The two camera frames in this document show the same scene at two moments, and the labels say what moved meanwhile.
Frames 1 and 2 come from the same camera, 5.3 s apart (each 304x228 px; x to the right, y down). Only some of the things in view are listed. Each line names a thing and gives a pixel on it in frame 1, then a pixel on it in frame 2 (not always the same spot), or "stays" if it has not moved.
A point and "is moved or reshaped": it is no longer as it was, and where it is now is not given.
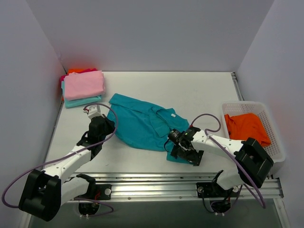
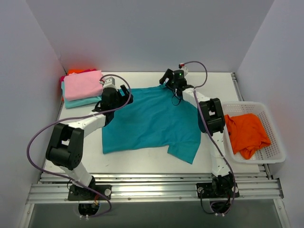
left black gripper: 107,122 to 121,95
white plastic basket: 275,150 stays
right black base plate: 213,189 stays
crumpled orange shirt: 247,126 stays
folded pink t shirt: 84,84 stays
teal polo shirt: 146,127 is moved or reshaped
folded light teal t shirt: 79,102 stays
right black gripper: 187,152 to 169,78
